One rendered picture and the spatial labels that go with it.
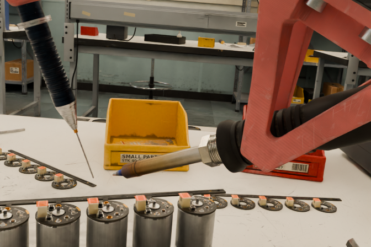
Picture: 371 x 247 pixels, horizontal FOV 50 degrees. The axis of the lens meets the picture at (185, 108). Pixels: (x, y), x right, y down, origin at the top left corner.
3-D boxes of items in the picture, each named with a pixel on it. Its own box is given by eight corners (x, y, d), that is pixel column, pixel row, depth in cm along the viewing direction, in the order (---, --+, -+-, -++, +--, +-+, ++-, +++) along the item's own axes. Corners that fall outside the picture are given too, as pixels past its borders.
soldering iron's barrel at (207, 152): (121, 189, 21) (226, 167, 18) (112, 161, 21) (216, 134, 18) (137, 181, 23) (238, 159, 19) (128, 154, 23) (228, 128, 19)
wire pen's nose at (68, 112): (64, 129, 21) (54, 103, 21) (84, 122, 22) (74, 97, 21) (65, 135, 20) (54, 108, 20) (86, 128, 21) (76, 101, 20)
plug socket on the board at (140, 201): (149, 210, 24) (150, 200, 24) (135, 211, 24) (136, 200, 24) (147, 204, 25) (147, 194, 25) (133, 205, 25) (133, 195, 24)
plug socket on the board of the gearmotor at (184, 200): (194, 207, 25) (194, 197, 25) (180, 208, 25) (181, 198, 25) (190, 201, 26) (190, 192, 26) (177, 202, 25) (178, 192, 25)
